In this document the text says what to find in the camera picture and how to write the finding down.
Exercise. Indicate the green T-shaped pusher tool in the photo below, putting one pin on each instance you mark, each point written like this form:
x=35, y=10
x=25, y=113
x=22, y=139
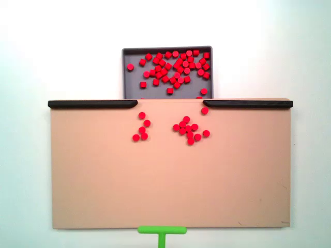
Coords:
x=161, y=230

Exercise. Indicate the grey rectangular tray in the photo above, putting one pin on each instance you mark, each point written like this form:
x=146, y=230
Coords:
x=134, y=90

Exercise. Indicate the tan flat board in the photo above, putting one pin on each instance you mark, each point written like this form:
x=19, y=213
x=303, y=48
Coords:
x=129, y=180

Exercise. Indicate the black foam guide rail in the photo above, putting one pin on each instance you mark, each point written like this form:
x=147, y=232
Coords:
x=248, y=104
x=90, y=104

